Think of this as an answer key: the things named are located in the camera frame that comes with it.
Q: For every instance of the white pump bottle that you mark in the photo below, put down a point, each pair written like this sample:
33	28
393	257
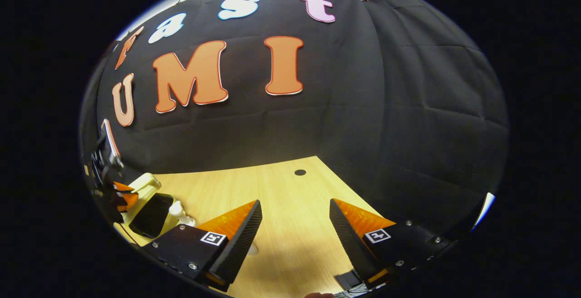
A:
180	214

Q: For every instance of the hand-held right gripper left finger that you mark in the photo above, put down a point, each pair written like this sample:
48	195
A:
238	243

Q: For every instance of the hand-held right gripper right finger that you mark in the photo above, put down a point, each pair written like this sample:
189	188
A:
352	243

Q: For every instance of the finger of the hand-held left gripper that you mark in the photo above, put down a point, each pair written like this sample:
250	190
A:
126	198

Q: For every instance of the cream yellow small suitcase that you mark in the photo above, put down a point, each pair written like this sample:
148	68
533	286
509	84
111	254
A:
152	216

